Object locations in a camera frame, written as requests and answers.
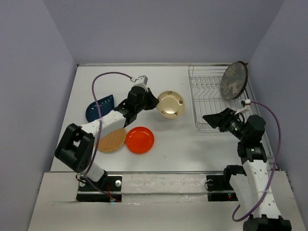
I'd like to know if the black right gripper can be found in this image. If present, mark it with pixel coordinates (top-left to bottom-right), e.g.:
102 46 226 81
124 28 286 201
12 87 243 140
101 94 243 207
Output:
202 107 248 141

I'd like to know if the cream plate with prints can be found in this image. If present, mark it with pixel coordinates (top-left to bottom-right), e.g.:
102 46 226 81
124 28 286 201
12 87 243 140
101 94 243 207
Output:
156 90 185 119

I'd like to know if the orange glossy plate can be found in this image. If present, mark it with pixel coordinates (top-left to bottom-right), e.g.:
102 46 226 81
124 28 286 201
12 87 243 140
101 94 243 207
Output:
126 127 154 154

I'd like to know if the grey deer plate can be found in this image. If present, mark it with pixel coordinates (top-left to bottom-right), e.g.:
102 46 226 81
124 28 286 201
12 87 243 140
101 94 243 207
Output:
220 61 245 100

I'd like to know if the large teal floral plate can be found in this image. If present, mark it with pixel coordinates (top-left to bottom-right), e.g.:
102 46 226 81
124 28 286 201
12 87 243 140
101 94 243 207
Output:
242 62 250 99

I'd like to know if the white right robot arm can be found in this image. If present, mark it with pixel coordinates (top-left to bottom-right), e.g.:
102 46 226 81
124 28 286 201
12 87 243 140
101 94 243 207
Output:
203 108 292 231

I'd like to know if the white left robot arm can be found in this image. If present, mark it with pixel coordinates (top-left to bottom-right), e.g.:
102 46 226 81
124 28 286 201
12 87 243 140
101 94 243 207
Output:
54 86 159 192

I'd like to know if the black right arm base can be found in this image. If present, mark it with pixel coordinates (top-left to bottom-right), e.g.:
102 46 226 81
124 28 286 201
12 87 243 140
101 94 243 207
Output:
205 175 238 202

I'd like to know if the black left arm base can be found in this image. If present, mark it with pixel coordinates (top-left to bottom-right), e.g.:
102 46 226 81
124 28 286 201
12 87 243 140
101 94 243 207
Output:
75 174 122 203

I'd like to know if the dark blue leaf plate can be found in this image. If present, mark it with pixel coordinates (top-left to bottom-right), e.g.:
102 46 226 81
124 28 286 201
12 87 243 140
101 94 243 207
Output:
85 94 116 123

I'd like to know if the tan woven round plate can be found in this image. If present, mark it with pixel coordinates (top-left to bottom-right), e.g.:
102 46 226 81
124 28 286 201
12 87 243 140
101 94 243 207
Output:
98 128 127 153

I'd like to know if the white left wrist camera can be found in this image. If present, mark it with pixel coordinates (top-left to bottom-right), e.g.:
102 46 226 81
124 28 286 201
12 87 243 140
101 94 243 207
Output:
131 75 148 88

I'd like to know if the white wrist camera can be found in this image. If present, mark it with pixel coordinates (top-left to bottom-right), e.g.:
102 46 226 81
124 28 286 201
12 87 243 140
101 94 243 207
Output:
131 75 148 88
235 99 251 115

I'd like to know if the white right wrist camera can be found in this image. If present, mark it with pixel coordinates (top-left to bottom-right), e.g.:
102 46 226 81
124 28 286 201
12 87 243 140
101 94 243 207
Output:
235 99 251 115

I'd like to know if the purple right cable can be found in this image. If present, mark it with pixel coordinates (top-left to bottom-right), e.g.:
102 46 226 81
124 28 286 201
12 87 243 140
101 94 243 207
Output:
231 101 282 223

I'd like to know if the purple cable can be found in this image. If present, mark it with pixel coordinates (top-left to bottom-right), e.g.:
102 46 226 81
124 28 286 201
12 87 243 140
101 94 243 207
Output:
83 72 134 200
231 101 282 223

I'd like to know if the silver wire dish rack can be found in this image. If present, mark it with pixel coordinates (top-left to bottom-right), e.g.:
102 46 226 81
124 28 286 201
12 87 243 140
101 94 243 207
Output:
188 64 253 132

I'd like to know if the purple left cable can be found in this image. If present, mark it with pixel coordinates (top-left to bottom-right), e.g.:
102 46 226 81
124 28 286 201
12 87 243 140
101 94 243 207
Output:
83 72 134 200

